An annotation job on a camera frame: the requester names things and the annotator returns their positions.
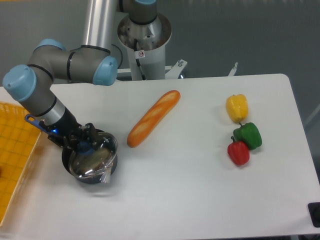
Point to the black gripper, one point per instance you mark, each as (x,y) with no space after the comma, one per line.
(62,130)

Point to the glass pot lid blue knob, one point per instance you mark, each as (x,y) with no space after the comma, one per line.
(106,140)

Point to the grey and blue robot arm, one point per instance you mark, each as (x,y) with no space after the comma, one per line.
(29,84)

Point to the dark blue saucepan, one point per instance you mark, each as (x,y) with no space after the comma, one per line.
(46,129)

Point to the wrapped bread slice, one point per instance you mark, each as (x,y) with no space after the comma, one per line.
(98,166)

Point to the yellow woven basket tray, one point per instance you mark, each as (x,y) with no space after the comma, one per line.
(18,139)

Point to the orange baguette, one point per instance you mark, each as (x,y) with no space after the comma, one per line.
(152,117)

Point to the red bell pepper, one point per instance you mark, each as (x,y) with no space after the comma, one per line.
(238,152)

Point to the yellow bell pepper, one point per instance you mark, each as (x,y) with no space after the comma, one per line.
(237,107)

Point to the green bell pepper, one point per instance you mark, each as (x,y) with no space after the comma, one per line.
(249,134)

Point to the black device at table corner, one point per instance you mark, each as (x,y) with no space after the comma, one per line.
(314,211)

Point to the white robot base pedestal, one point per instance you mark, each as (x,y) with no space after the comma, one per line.
(146,47)

